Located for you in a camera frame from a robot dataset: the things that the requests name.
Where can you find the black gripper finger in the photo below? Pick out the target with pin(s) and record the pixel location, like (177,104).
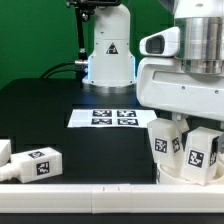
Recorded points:
(218,144)

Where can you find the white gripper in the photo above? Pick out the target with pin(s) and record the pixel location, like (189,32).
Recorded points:
(161,84)

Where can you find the paper sheet with tags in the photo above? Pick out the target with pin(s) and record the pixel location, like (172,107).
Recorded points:
(110,118)

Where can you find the white U-shaped obstacle fence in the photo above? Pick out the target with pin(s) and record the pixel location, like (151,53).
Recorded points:
(34,197)

